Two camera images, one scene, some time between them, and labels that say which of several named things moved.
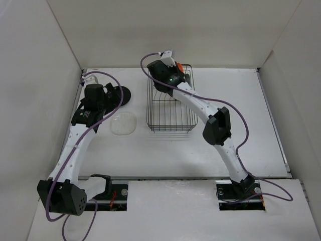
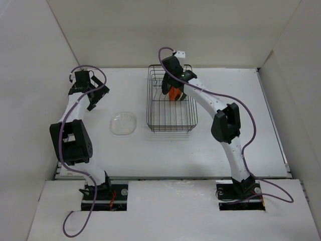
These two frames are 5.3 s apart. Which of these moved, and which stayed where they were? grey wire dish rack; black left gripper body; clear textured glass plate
Moved: black left gripper body
Stayed: grey wire dish rack; clear textured glass plate
